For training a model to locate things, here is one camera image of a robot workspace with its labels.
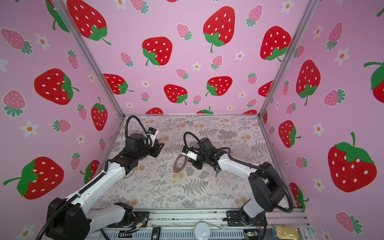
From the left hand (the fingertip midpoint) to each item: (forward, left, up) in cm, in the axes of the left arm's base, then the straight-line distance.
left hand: (161, 142), depth 82 cm
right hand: (-5, -15, -9) cm, 19 cm away
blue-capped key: (-9, -33, -18) cm, 39 cm away
